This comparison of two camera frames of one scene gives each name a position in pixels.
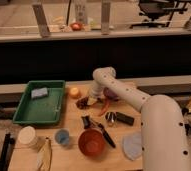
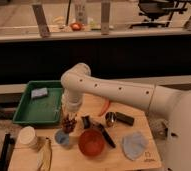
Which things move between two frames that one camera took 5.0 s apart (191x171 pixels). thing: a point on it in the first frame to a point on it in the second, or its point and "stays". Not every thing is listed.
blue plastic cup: x=62 y=136 stays
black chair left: x=2 y=164 stays
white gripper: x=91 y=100 to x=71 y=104
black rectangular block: x=125 y=119 stays
